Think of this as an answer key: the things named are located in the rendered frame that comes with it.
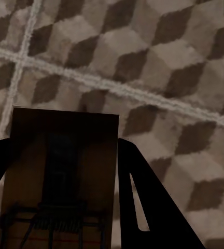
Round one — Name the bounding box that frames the mousetrap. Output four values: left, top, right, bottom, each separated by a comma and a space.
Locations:
0, 107, 119, 249

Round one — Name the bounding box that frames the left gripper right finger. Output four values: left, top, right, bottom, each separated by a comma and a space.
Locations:
117, 138, 205, 249

